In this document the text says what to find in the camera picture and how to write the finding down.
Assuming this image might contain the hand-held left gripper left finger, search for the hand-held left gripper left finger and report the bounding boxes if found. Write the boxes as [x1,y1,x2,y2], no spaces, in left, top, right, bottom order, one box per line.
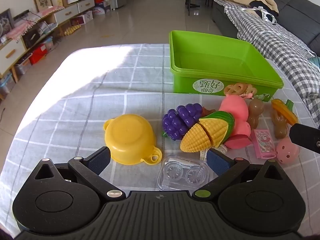
[33,146,126,202]

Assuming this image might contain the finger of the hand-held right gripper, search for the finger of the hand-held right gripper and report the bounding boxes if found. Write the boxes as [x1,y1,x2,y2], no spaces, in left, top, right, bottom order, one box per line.
[289,123,320,155]

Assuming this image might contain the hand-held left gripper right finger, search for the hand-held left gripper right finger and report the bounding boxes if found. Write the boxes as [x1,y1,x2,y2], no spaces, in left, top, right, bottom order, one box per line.
[192,148,287,199]

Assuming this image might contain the pink perforated toy ball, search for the pink perforated toy ball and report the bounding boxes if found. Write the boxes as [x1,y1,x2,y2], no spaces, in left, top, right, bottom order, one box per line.
[275,137,300,164]

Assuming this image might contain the brown rubber octopus toy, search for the brown rubber octopus toy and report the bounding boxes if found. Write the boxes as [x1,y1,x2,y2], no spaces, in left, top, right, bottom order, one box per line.
[271,108,288,139]
[247,98,265,129]

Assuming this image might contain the orange toy carrot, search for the orange toy carrot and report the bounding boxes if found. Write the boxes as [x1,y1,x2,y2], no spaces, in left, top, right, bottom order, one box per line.
[271,99,299,126]

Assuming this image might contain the yellow toy corn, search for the yellow toy corn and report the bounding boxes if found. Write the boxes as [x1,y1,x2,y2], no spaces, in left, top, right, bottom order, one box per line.
[180,111,236,153]

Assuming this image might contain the yellow toy pot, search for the yellow toy pot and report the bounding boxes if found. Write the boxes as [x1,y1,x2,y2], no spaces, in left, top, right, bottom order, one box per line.
[103,114,162,166]

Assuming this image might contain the clear contact lens case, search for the clear contact lens case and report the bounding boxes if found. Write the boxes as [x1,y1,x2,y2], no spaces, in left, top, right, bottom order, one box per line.
[157,155,209,191]

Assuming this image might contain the pink card case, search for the pink card case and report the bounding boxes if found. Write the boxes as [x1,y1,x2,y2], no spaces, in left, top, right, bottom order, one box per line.
[251,129,276,159]

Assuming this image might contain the pink toy pig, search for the pink toy pig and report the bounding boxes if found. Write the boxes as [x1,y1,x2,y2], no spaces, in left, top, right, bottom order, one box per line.
[218,95,253,149]

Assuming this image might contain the purple toy grapes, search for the purple toy grapes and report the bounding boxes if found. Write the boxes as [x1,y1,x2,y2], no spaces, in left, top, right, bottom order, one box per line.
[162,104,203,141]

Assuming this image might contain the green plastic box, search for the green plastic box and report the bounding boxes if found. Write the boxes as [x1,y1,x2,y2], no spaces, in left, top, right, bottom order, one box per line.
[169,30,284,98]

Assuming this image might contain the grey checked tablecloth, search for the grey checked tablecloth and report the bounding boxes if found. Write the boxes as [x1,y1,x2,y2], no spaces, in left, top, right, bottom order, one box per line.
[0,43,320,240]

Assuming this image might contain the grey checked blanket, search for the grey checked blanket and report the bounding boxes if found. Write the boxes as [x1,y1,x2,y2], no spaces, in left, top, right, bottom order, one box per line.
[223,0,320,128]

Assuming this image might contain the red storage box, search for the red storage box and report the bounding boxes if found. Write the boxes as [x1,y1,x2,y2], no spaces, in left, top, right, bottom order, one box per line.
[29,43,47,65]

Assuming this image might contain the dark grey sofa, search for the dark grey sofa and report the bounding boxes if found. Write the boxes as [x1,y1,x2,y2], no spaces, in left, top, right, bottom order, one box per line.
[212,0,320,56]

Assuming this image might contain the row of yellow toys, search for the row of yellow toys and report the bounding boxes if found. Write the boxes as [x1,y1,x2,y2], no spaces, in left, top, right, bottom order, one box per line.
[63,24,82,37]

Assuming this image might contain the black speaker box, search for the black speaker box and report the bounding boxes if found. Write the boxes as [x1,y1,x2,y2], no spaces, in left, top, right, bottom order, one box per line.
[22,28,41,48]

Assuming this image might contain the white and red carton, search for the white and red carton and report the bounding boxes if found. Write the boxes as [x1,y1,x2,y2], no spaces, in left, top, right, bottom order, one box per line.
[72,10,94,26]

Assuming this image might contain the white wooden tv cabinet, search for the white wooden tv cabinet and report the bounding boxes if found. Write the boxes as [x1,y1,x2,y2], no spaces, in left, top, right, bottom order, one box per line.
[0,0,96,83]

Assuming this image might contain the blue and white carton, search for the blue and white carton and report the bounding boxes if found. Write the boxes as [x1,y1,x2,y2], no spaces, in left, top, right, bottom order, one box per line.
[94,0,112,15]

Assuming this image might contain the pink lace cloth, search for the pink lace cloth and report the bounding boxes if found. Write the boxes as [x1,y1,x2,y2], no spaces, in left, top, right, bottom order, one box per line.
[9,4,63,41]

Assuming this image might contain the dark framed picture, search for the dark framed picture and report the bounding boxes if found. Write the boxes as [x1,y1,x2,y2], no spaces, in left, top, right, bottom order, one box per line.
[0,8,16,31]

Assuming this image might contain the dark bag with white straps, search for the dark bag with white straps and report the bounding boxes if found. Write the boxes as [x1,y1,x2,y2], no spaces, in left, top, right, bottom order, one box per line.
[241,0,278,25]

